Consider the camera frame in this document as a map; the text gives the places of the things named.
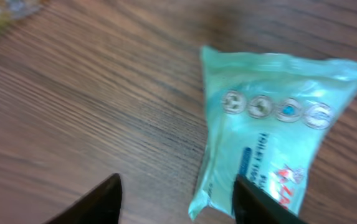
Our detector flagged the mint green wipes packet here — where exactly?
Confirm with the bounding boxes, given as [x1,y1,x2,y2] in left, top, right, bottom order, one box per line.
[188,46,357,219]

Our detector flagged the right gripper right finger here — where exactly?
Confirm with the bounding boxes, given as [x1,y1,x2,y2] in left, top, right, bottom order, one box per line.
[232,175,307,224]

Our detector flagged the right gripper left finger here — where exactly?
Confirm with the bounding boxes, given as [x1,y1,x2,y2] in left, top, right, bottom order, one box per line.
[46,173,123,224]

